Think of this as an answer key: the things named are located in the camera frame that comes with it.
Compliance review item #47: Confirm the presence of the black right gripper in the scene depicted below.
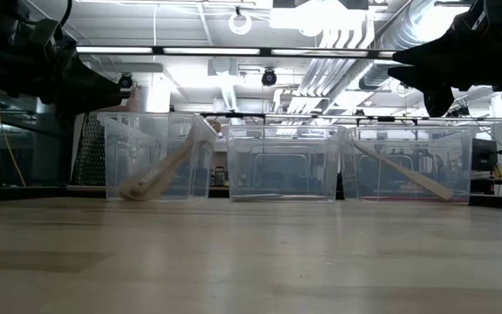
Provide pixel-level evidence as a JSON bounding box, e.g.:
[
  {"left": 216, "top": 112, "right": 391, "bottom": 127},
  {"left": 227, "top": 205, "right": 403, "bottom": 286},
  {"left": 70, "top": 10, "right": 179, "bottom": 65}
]
[{"left": 388, "top": 0, "right": 502, "bottom": 118}]

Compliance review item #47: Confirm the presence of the yellow hanging cable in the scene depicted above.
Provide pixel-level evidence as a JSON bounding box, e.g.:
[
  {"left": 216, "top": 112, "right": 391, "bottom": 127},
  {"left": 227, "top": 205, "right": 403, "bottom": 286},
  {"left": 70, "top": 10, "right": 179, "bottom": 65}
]
[{"left": 0, "top": 89, "right": 28, "bottom": 188}]

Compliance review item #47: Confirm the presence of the small dark canister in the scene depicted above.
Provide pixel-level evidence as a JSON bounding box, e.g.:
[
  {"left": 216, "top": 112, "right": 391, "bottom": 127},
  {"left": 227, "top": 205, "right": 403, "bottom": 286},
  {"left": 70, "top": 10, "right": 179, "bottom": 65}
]
[{"left": 211, "top": 165, "right": 230, "bottom": 188}]

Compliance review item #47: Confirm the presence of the metal box grater pink handle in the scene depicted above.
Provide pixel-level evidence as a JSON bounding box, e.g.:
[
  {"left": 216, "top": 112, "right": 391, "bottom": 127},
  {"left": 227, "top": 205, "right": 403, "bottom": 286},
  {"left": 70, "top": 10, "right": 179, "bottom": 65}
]
[{"left": 70, "top": 85, "right": 141, "bottom": 188}]

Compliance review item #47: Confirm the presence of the wooden spatula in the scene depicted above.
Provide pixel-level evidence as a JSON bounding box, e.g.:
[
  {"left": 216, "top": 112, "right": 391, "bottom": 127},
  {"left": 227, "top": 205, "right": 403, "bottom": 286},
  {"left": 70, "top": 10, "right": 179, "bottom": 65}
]
[{"left": 352, "top": 141, "right": 456, "bottom": 202}]

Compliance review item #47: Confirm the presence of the black ceiling spotlight cluster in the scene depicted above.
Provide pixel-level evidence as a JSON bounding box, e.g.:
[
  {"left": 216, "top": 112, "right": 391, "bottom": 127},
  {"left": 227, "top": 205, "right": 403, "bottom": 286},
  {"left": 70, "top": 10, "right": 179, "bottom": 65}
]
[{"left": 445, "top": 104, "right": 472, "bottom": 119}]

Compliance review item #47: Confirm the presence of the black computer monitor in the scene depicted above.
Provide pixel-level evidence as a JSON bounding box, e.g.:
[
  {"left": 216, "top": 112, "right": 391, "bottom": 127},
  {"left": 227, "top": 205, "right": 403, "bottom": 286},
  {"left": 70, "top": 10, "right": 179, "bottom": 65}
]
[{"left": 471, "top": 138, "right": 499, "bottom": 174}]

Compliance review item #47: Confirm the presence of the wooden angled turner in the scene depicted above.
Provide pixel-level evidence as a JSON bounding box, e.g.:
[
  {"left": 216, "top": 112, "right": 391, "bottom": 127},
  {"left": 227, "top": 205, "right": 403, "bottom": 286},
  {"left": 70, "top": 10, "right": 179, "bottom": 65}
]
[{"left": 122, "top": 119, "right": 222, "bottom": 201}]

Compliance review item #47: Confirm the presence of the black ceiling light track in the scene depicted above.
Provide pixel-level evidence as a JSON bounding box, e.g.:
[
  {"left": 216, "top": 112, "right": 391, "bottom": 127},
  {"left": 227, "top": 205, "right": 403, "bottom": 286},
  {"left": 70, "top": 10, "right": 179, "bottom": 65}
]
[{"left": 76, "top": 45, "right": 409, "bottom": 61}]

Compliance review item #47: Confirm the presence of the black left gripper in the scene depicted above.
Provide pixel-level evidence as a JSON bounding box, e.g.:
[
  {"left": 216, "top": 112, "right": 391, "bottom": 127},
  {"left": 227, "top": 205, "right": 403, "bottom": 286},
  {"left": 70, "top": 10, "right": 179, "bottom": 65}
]
[{"left": 15, "top": 19, "right": 124, "bottom": 118}]

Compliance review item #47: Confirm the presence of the clear plastic bin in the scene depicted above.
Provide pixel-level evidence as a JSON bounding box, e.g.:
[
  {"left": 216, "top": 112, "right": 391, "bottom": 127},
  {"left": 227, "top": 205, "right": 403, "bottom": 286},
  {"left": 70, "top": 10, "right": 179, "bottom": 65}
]
[
  {"left": 226, "top": 125, "right": 343, "bottom": 203},
  {"left": 341, "top": 126, "right": 474, "bottom": 205},
  {"left": 98, "top": 112, "right": 220, "bottom": 202}
]

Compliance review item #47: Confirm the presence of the white ceiling ring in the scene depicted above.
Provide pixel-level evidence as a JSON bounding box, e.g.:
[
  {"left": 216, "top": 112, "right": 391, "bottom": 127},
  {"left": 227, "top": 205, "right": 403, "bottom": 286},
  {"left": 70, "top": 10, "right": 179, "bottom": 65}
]
[{"left": 227, "top": 10, "right": 254, "bottom": 37}]

